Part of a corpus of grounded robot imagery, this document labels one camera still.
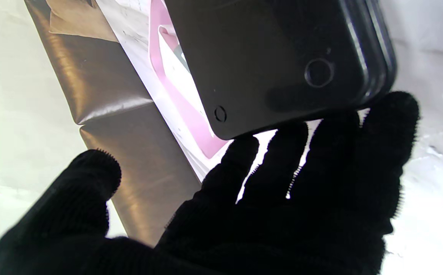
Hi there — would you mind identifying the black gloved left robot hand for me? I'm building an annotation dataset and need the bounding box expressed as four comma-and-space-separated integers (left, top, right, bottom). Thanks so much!
0, 91, 420, 275

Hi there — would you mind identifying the pink tissue box cover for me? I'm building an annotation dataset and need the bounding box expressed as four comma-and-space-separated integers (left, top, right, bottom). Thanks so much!
148, 0, 231, 159

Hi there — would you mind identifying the black tissue box base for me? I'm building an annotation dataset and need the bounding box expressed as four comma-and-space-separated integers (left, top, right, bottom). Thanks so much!
163, 0, 397, 140

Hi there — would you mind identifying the clear tissue pack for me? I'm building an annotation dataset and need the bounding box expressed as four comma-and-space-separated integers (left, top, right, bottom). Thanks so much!
157, 26, 210, 126

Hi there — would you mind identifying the brown leather sofa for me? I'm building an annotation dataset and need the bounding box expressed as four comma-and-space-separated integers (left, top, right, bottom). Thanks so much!
24, 0, 202, 247

